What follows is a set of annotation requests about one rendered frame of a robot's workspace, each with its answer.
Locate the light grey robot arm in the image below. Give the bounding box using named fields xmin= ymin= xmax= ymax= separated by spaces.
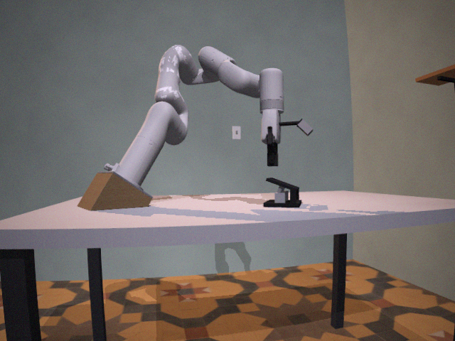
xmin=104 ymin=45 xmax=284 ymax=190

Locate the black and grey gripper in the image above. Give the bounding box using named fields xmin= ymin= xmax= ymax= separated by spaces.
xmin=260 ymin=108 xmax=284 ymax=166

